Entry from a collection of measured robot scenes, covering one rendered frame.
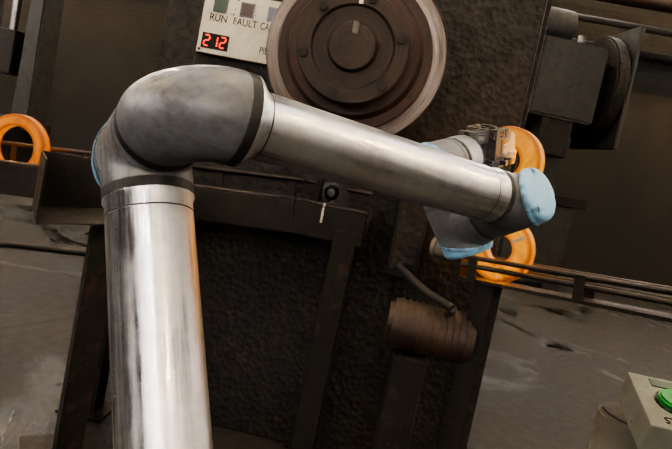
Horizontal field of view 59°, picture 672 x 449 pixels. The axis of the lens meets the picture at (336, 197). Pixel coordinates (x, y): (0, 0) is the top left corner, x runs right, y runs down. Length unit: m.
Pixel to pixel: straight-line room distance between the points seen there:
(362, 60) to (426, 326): 0.66
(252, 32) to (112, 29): 7.00
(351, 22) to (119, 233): 0.92
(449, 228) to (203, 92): 0.54
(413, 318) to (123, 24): 7.58
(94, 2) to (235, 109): 8.26
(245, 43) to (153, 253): 1.13
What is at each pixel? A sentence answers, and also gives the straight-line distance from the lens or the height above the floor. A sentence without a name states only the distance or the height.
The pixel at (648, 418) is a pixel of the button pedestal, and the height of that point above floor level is 0.58.
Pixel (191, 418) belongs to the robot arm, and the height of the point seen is 0.53.
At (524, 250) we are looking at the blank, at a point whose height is 0.72.
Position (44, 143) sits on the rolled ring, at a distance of 1.86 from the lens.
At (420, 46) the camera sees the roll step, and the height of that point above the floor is 1.15.
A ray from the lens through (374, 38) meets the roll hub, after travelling 1.49.
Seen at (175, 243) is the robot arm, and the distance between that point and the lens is 0.74.
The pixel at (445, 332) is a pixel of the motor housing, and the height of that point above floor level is 0.49.
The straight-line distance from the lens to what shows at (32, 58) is 6.79.
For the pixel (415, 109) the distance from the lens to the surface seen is 1.56.
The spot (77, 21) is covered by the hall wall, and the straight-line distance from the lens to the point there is 8.97.
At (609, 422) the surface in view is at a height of 0.51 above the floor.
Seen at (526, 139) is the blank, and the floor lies 0.96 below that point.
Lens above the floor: 0.85
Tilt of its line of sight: 4 degrees down
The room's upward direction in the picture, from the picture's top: 11 degrees clockwise
